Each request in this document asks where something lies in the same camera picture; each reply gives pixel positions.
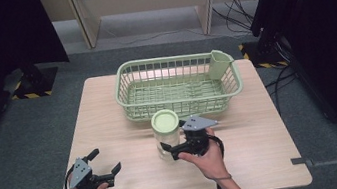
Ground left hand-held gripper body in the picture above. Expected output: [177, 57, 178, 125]
[64, 152, 118, 189]

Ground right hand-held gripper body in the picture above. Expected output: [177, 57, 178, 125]
[165, 111, 224, 162]

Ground clear jar with green lid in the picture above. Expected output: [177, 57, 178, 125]
[149, 106, 186, 163]

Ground person's right hand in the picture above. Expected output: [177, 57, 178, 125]
[173, 125, 233, 186]

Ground green plastic basket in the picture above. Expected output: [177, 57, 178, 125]
[109, 44, 247, 128]

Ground green plastic cutlery holder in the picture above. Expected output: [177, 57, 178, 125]
[205, 46, 238, 82]

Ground black stand base striped tape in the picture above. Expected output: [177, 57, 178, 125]
[237, 36, 290, 74]
[0, 61, 63, 104]

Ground light wooden desk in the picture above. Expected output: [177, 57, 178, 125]
[63, 0, 228, 55]

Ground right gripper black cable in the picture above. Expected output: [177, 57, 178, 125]
[207, 130, 243, 189]

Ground black floor cables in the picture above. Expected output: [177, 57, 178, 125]
[257, 40, 304, 118]

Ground thin white floor cable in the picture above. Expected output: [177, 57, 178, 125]
[101, 6, 237, 57]

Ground black power cables bundle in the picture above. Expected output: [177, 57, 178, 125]
[210, 0, 271, 40]

